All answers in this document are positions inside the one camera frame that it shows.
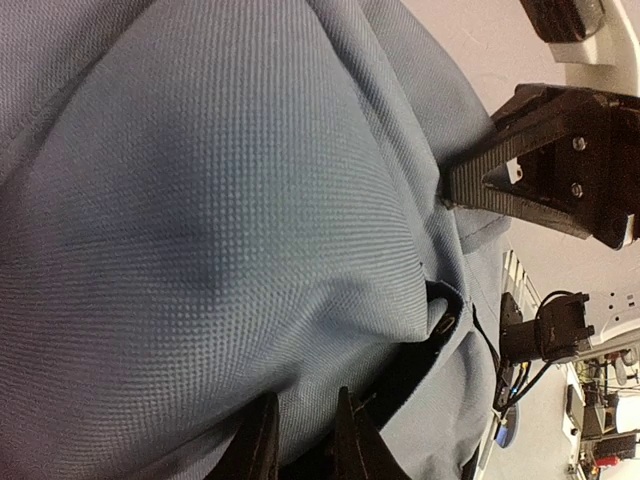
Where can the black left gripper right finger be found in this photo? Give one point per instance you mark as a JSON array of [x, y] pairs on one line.
[[358, 451]]

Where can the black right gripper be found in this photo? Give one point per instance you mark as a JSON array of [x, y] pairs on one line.
[[558, 148]]

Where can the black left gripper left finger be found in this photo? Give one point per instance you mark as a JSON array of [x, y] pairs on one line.
[[253, 452]]

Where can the blue grey backpack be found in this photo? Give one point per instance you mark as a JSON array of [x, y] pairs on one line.
[[205, 201]]

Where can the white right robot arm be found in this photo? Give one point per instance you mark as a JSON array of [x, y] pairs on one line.
[[598, 46]]

